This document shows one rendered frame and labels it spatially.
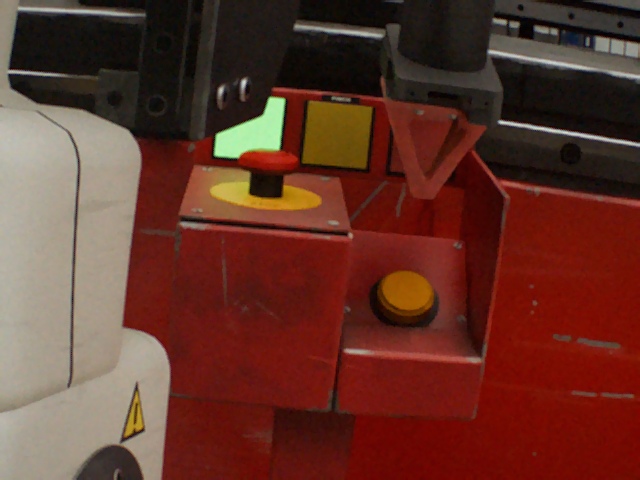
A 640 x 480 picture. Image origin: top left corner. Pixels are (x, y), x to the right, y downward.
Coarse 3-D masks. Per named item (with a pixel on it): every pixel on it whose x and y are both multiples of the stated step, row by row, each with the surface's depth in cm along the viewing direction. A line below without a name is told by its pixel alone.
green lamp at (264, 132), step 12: (276, 108) 93; (264, 120) 94; (276, 120) 94; (228, 132) 94; (240, 132) 94; (252, 132) 94; (264, 132) 94; (276, 132) 94; (216, 144) 94; (228, 144) 94; (240, 144) 94; (252, 144) 94; (264, 144) 94; (276, 144) 94; (228, 156) 94
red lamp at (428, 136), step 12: (420, 120) 94; (420, 132) 94; (432, 132) 94; (444, 132) 94; (396, 144) 94; (420, 144) 94; (432, 144) 94; (396, 156) 95; (420, 156) 95; (432, 156) 95; (396, 168) 95
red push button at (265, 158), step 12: (240, 156) 85; (252, 156) 85; (264, 156) 85; (276, 156) 85; (288, 156) 85; (252, 168) 84; (264, 168) 84; (276, 168) 84; (288, 168) 85; (252, 180) 86; (264, 180) 85; (276, 180) 85; (252, 192) 86; (264, 192) 85; (276, 192) 86
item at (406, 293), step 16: (400, 272) 89; (384, 288) 88; (400, 288) 88; (416, 288) 88; (432, 288) 89; (384, 304) 88; (400, 304) 87; (416, 304) 88; (400, 320) 88; (416, 320) 88
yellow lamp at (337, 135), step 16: (320, 112) 94; (336, 112) 94; (352, 112) 94; (368, 112) 94; (320, 128) 94; (336, 128) 94; (352, 128) 94; (368, 128) 94; (304, 144) 94; (320, 144) 94; (336, 144) 94; (352, 144) 94; (304, 160) 94; (320, 160) 94; (336, 160) 95; (352, 160) 95
